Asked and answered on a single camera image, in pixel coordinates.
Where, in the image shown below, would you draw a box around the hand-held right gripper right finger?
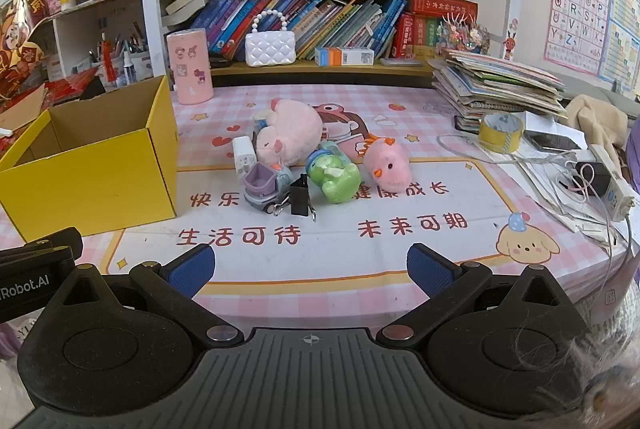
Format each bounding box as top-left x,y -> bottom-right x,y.
376,243 -> 591,350

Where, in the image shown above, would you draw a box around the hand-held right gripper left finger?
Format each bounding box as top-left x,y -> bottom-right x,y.
47,245 -> 246,350

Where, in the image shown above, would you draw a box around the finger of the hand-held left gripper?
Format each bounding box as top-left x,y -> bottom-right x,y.
27,227 -> 84,262

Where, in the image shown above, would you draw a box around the yellow cardboard box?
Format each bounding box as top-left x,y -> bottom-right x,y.
0,75 -> 179,244

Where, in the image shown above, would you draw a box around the purple toy truck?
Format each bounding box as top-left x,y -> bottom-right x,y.
243,161 -> 293,216

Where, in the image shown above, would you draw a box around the pink chick plush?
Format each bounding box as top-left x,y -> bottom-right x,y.
362,136 -> 412,196

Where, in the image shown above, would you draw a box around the white charger plug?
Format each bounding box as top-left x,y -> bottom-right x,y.
232,136 -> 258,177

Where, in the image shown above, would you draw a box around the black binder clip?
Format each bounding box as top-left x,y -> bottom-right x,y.
287,173 -> 317,222

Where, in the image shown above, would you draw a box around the green frog toy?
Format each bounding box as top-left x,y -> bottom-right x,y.
305,148 -> 362,206

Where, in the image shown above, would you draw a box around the mint green bottle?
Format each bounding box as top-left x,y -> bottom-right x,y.
317,140 -> 351,160

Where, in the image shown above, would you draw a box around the pink pig plush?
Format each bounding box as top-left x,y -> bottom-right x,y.
252,98 -> 325,167

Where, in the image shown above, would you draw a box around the pink checked table mat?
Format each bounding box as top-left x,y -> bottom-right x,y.
0,83 -> 640,340

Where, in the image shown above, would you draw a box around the brown cardboard sheet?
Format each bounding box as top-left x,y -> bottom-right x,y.
0,86 -> 48,132

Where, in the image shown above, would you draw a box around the white paper sheets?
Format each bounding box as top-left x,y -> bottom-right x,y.
500,109 -> 631,240

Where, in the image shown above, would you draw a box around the yellow tape roll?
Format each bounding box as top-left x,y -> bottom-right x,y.
478,111 -> 525,154

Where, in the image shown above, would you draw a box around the red printed paper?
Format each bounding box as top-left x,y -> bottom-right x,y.
0,69 -> 106,110

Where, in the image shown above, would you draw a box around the black smartphone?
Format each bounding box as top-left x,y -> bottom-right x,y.
525,133 -> 583,152

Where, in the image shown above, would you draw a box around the red tassel ornament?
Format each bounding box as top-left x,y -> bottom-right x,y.
101,34 -> 114,80

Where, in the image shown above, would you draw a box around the pen holder with pens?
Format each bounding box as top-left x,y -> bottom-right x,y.
90,24 -> 151,84

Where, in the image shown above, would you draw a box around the stack of books and papers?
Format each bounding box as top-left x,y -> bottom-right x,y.
431,49 -> 568,120

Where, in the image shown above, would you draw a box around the pink sticker cylinder container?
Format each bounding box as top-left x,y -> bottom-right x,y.
166,29 -> 215,106

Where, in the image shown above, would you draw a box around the red gold printed bag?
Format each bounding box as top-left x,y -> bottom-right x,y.
0,0 -> 51,100

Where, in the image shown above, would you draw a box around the white power strip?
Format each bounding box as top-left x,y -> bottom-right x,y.
570,144 -> 638,220

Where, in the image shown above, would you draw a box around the white side shelf unit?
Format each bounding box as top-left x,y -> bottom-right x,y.
30,0 -> 151,84

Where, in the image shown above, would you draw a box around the beige cloth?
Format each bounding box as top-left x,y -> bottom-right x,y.
560,94 -> 631,170

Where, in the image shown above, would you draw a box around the orange blue medicine box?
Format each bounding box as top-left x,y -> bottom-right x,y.
314,47 -> 375,66

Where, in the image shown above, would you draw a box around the white quilted handbag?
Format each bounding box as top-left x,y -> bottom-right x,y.
245,10 -> 297,68

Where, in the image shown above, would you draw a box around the sequin crown ornament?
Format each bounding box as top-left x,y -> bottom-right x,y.
435,11 -> 493,54

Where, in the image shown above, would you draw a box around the red boxed dictionary set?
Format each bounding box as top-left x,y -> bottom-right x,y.
390,0 -> 478,60

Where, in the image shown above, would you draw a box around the row of blue spined books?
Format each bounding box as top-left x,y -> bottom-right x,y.
190,0 -> 408,60

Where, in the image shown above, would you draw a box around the white cable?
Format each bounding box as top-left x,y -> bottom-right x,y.
437,133 -> 623,262

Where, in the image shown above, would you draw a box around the blue wall chart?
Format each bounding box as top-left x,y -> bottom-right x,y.
597,0 -> 640,97

